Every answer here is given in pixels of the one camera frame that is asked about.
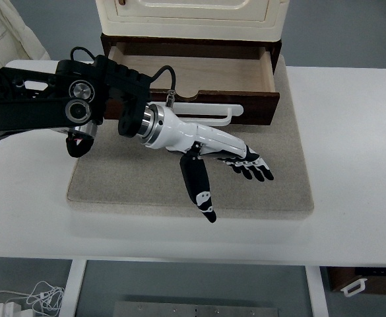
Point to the white robotic hand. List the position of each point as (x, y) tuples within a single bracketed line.
[(161, 128)]

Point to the dark wooden drawer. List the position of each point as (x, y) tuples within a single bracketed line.
[(212, 74)]

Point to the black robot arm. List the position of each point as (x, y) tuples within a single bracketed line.
[(74, 99)]

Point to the cream upper cabinet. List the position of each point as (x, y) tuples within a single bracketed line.
[(257, 21)]

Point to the dark wooden drawer housing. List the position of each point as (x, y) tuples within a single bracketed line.
[(276, 49)]

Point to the brown drawer on floor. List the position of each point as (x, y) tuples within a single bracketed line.
[(340, 277)]

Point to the beige fabric pad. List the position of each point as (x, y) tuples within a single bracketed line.
[(119, 175)]

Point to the white table leg right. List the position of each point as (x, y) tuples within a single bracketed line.
[(316, 291)]

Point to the white table leg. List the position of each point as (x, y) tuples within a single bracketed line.
[(73, 288), (316, 291)]

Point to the white table leg left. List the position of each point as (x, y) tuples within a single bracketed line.
[(73, 288)]

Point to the white power adapter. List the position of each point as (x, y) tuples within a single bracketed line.
[(10, 309)]

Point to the white jacket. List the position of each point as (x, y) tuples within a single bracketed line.
[(17, 40)]

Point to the white handle on floor drawer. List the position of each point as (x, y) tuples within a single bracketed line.
[(354, 287)]

